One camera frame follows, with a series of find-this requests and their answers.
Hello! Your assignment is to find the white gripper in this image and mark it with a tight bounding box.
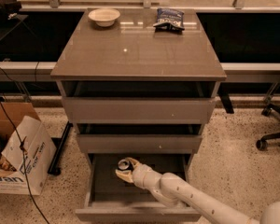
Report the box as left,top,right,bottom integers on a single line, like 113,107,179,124
115,157,161,192

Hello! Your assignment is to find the blue pepsi can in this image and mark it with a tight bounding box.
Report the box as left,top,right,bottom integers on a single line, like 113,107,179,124
118,159,131,171

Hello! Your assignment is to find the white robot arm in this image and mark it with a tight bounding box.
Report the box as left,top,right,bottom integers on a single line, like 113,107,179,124
116,157,280,224

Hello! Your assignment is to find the grey bottom drawer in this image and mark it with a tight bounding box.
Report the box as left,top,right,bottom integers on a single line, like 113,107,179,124
76,154,201,222

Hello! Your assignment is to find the grey drawer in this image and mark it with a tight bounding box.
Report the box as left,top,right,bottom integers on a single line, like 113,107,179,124
76,154,201,222
77,124,202,154
62,80,217,125

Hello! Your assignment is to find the grey middle drawer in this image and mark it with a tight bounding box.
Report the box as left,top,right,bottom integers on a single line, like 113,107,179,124
77,124,202,154

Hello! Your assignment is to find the grey top drawer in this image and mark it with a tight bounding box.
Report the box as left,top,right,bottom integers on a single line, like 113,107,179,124
62,80,217,125

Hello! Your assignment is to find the grey drawer cabinet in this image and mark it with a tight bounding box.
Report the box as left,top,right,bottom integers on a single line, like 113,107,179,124
49,7,228,161

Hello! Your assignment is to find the black table leg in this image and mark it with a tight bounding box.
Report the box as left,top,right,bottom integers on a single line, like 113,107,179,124
48,122,73,175

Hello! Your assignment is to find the white cardboard box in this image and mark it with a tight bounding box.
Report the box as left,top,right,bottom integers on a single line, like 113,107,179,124
0,102,56,195

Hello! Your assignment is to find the black office chair base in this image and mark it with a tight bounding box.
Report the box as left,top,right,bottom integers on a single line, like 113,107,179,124
255,83,280,152

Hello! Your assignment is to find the white bowl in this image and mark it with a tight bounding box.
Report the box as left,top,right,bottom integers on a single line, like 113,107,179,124
88,8,120,27

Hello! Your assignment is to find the blue chip bag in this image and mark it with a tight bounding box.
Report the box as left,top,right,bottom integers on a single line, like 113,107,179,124
153,8,185,31

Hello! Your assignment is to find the black cable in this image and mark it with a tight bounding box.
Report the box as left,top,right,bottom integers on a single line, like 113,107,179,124
0,61,50,224

